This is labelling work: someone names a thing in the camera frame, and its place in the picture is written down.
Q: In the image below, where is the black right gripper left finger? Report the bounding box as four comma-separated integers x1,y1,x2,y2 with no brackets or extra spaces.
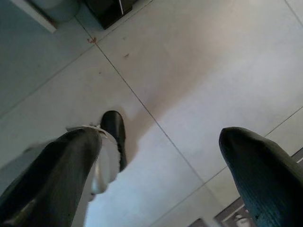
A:
0,128,104,227

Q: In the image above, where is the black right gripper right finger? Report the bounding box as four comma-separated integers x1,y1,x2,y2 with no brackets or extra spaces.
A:
218,126,303,227

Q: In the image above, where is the white furniture base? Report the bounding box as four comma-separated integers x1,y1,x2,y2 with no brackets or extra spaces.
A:
14,0,80,33

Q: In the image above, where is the black box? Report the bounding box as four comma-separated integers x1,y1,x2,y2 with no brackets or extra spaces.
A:
81,0,134,30

